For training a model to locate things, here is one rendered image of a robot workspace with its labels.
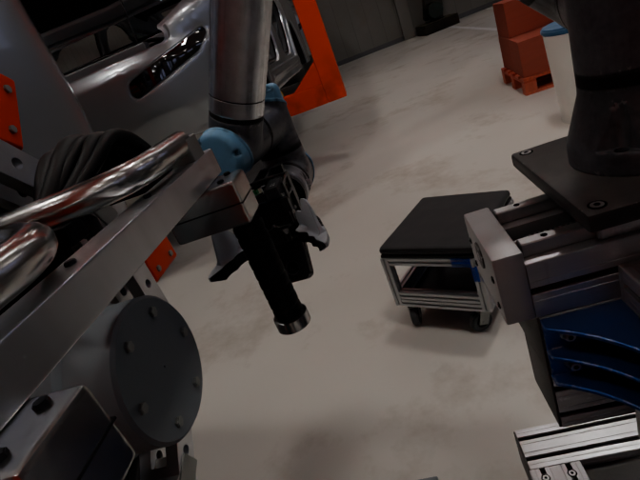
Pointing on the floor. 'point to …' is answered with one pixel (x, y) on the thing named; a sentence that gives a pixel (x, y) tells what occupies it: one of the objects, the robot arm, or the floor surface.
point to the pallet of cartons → (522, 46)
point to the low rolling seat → (440, 257)
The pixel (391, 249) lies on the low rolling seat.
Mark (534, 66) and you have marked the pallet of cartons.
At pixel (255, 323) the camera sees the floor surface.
